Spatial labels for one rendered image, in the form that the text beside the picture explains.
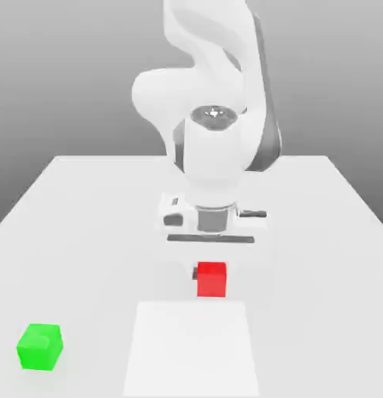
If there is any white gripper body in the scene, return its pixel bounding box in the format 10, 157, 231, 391
154, 230, 269, 265

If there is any small red cube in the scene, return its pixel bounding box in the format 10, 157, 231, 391
196, 261, 227, 299

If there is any small green cube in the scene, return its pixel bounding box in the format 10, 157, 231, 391
16, 323, 64, 372

